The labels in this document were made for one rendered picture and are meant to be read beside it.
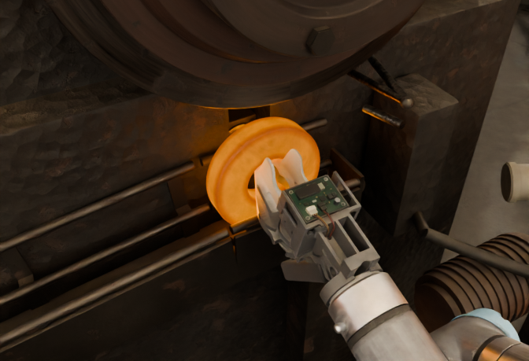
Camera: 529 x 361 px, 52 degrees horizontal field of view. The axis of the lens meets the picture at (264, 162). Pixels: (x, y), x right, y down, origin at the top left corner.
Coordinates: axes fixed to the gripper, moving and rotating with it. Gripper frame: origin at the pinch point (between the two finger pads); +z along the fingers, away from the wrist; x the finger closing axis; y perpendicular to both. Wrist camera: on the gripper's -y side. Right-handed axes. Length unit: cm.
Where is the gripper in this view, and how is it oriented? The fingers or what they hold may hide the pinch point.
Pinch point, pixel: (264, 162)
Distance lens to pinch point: 69.6
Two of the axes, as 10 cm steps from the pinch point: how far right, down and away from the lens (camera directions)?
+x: -8.8, 3.0, -3.7
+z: -4.7, -7.3, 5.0
